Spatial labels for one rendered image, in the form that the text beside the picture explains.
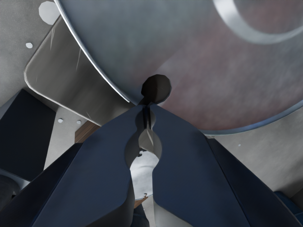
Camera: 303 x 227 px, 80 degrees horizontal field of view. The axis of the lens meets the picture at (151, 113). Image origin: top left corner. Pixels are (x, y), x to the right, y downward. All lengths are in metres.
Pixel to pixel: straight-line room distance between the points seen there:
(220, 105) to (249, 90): 0.03
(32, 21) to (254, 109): 0.85
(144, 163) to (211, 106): 0.62
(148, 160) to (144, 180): 0.11
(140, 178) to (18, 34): 0.75
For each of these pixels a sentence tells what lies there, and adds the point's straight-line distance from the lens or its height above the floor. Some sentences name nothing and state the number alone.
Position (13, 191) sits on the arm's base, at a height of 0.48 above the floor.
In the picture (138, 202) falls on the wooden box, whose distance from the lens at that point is 1.02.
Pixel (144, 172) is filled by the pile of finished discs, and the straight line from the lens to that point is 0.79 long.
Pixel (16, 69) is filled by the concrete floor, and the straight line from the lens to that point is 0.97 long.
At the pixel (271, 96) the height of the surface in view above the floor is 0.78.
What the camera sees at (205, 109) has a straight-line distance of 0.16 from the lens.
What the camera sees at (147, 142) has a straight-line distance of 0.15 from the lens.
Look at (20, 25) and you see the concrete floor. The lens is 0.93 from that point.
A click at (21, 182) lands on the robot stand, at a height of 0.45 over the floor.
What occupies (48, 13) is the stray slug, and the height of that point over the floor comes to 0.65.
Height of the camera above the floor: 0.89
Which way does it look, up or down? 54 degrees down
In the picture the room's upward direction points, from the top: 147 degrees clockwise
